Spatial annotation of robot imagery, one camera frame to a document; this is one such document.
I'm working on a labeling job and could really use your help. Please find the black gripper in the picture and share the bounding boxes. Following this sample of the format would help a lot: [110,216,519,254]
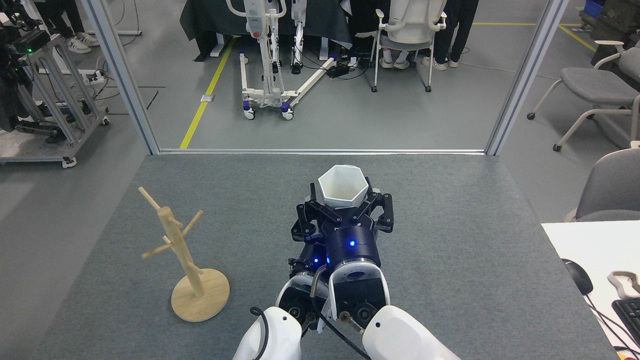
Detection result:
[304,191,395,270]
[287,184,329,276]

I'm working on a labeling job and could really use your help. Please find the white hexagonal cup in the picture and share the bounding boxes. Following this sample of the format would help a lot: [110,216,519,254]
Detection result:
[318,164,371,210]

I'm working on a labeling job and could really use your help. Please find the wooden cup rack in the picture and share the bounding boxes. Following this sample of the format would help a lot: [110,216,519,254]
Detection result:
[138,186,231,322]

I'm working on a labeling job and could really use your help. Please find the white wheeled stand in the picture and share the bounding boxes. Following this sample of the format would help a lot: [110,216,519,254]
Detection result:
[226,0,341,121]

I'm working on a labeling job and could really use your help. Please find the narrow white stand column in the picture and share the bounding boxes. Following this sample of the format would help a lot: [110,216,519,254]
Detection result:
[291,0,307,75]

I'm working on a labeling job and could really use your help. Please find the seated person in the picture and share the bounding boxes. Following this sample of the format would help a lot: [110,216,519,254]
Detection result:
[347,0,412,70]

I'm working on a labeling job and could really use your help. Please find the white office chair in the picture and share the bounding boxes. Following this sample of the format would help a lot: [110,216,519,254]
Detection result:
[371,0,448,94]

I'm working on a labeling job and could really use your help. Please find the standing person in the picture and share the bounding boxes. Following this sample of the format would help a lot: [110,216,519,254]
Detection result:
[421,0,480,71]

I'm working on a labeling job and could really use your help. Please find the black computer mouse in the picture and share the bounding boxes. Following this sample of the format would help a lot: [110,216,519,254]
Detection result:
[561,258,594,296]

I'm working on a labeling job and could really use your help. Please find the black table cloth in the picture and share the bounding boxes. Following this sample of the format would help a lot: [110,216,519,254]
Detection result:
[180,0,353,63]

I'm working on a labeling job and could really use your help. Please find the white desk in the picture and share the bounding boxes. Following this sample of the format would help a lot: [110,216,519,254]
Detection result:
[541,221,640,360]

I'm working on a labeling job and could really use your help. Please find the grey chair backrest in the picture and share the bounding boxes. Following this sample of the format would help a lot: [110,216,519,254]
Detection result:
[565,148,640,222]

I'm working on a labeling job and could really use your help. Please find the white power strip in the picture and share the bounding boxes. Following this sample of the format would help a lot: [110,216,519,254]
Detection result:
[75,70,107,85]

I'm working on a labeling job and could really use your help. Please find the grey chair with armrest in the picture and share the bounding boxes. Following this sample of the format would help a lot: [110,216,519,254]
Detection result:
[526,40,640,153]

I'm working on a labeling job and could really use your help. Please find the white grey handheld device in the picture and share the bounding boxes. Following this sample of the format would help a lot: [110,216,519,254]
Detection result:
[607,270,640,301]

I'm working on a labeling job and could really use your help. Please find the black keyboard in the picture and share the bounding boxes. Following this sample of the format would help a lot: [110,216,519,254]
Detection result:
[611,298,640,347]

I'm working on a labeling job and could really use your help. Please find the person in white shoes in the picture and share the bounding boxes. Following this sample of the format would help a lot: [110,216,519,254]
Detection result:
[32,0,100,55]

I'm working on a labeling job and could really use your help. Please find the silver frame post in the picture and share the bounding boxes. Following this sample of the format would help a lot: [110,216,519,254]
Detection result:
[485,0,571,157]
[80,0,161,156]

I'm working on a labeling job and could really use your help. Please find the aluminium frame cart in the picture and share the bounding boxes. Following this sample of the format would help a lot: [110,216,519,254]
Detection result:
[0,30,111,169]

